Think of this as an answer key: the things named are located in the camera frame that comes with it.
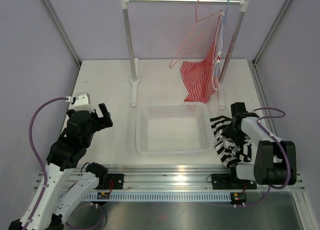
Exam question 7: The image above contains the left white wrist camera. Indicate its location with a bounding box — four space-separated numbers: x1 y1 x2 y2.
65 92 95 113

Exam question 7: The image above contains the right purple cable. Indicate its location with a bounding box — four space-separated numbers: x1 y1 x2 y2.
251 107 293 206

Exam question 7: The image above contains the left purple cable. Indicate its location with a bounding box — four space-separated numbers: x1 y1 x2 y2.
24 96 76 230

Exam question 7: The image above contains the left aluminium frame post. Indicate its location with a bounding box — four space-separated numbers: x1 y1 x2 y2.
40 0 82 68

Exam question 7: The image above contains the blue wire hanger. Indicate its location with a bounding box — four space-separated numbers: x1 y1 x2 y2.
222 0 230 25

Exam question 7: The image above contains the white slotted cable duct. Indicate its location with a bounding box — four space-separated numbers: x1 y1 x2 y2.
84 192 231 202

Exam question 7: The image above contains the aluminium frame post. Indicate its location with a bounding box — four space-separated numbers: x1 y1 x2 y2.
252 0 294 67
40 0 82 68

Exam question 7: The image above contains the purple cable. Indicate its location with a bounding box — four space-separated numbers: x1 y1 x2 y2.
24 96 76 230
251 107 293 206

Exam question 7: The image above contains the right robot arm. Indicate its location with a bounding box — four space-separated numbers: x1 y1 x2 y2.
223 102 297 190

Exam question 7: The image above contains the pink wire hanger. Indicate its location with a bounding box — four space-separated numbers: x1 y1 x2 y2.
169 0 223 69

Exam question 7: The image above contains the right aluminium frame post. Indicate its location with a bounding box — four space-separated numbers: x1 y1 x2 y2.
252 0 294 67

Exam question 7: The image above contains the white clothes rack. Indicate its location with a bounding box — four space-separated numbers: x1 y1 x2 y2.
118 0 252 111

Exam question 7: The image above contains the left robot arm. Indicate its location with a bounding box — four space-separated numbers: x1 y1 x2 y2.
8 103 113 230

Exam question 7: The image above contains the black white striped tank top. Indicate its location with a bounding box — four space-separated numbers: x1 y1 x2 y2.
210 115 257 168

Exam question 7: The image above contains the red white striped tank top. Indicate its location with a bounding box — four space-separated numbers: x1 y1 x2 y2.
180 12 225 104

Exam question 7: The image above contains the white plastic basket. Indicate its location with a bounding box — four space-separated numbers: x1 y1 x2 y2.
135 102 214 155

